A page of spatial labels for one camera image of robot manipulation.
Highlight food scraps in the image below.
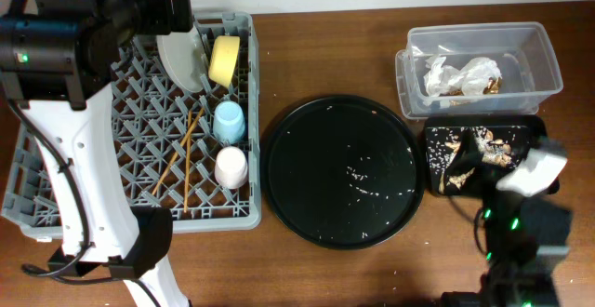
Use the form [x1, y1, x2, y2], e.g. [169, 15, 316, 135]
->
[425, 126, 531, 195]

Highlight grey round plate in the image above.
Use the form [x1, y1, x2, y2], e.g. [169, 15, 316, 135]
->
[156, 28, 209, 93]

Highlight white paper napkin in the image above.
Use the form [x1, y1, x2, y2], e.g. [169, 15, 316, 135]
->
[423, 56, 503, 97]

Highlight yellow bowl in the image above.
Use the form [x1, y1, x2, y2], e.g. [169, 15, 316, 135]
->
[208, 35, 241, 87]

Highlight wooden chopstick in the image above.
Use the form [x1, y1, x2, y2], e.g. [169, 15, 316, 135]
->
[183, 111, 192, 213]
[151, 106, 205, 197]

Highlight blue plastic cup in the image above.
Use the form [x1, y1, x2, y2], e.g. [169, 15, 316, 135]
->
[213, 100, 245, 144]

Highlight pink plastic cup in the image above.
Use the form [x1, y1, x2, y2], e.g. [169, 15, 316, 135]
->
[215, 146, 248, 189]

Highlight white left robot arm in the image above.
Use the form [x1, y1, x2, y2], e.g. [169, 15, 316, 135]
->
[1, 0, 193, 306]

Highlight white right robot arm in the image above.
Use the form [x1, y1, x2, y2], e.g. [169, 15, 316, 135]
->
[439, 130, 573, 307]

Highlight grey dishwasher rack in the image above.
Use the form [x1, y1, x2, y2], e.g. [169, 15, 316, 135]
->
[0, 11, 262, 240]

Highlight black rectangular tray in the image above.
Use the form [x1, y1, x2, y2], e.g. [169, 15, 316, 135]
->
[423, 115, 547, 195]

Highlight gold foil wrapper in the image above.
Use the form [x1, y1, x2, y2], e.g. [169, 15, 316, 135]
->
[445, 77, 502, 97]

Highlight clear plastic bin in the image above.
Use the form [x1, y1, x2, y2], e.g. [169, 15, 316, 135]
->
[395, 22, 563, 120]

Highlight round black tray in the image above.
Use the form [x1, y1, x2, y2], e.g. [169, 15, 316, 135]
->
[260, 95, 426, 250]

